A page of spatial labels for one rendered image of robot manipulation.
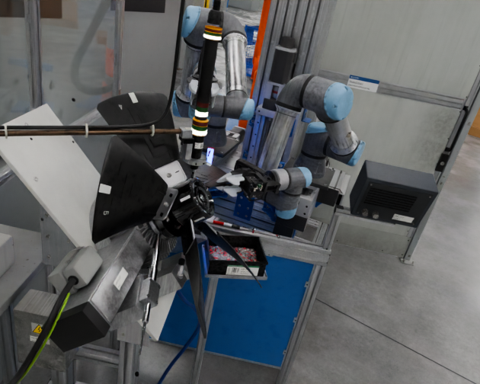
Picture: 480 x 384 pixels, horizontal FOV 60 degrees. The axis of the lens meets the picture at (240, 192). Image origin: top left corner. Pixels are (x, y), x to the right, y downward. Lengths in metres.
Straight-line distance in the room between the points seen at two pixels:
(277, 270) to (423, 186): 0.68
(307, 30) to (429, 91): 1.35
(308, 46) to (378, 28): 1.04
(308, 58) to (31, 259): 1.37
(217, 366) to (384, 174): 1.31
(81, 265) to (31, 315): 0.40
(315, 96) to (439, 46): 1.72
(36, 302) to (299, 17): 1.49
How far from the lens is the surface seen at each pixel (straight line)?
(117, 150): 0.91
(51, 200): 1.13
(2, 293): 1.40
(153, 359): 2.31
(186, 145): 1.16
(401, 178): 1.60
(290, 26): 1.98
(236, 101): 1.43
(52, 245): 1.28
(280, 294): 1.90
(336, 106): 1.41
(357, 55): 2.94
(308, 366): 2.46
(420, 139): 3.18
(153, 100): 1.26
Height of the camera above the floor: 1.78
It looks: 27 degrees down
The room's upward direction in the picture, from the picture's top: 11 degrees clockwise
